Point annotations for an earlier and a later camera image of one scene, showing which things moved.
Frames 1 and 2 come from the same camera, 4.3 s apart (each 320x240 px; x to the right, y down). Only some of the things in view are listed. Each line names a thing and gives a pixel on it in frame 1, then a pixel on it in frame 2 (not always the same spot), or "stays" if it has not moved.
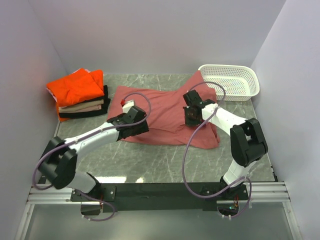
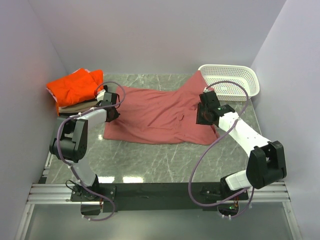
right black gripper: [187, 122] -> [199, 120]
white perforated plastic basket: [231, 82] stays
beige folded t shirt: [87, 106] stays
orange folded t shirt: [83, 85] stays
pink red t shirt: [164, 109] stays
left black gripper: [143, 127] -> [116, 116]
